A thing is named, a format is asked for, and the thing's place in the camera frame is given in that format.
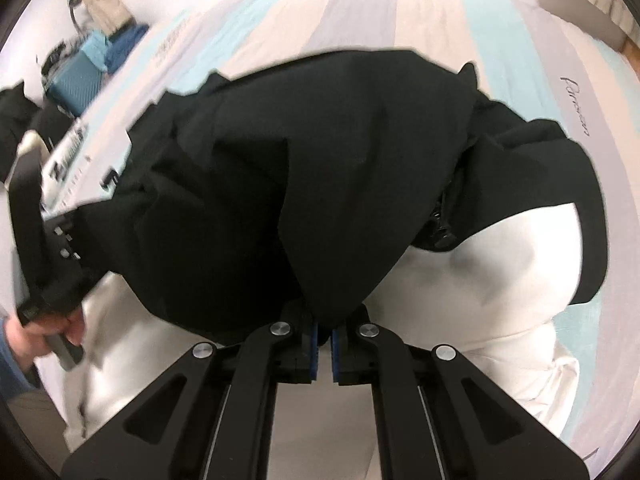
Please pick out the person's left hand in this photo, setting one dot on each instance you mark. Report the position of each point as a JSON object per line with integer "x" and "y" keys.
{"x": 29, "y": 342}

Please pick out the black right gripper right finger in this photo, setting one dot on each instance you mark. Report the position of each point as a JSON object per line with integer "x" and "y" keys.
{"x": 437, "y": 416}

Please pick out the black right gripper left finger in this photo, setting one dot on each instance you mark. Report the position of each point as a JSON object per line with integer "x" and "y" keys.
{"x": 208, "y": 416}

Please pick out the black fleece jacket liner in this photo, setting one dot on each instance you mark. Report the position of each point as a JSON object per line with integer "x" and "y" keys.
{"x": 289, "y": 193}

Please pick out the striped pastel bed sheet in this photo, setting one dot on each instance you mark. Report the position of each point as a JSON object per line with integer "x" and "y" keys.
{"x": 532, "y": 60}

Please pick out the dark blue folded garment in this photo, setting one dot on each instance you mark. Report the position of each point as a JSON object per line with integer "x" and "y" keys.
{"x": 120, "y": 48}

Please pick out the white shell jacket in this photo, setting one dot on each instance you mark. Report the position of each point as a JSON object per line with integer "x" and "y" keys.
{"x": 494, "y": 298}

